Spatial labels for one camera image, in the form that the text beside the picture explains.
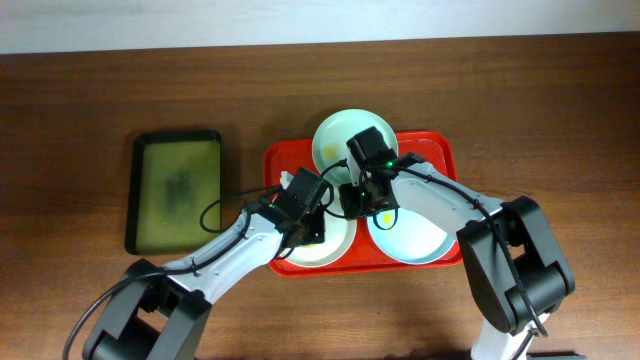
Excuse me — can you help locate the red plastic tray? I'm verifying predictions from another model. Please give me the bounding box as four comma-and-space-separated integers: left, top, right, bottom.
262, 130, 458, 278

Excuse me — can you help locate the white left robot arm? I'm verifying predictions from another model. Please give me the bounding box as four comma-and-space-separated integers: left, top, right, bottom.
82, 168, 331, 359

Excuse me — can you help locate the light blue plate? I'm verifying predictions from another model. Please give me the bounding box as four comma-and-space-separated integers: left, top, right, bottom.
367, 208, 456, 265

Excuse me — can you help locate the mint green plate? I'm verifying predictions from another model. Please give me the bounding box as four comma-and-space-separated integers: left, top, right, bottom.
312, 109, 399, 173

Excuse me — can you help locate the cream white plate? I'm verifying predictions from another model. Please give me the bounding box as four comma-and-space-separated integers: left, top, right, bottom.
285, 214, 357, 268

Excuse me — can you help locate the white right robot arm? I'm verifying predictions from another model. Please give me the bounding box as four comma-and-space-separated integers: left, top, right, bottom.
340, 127, 575, 359

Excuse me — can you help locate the black tray with soapy water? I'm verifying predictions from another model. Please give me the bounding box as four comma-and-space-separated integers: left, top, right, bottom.
124, 129, 221, 256

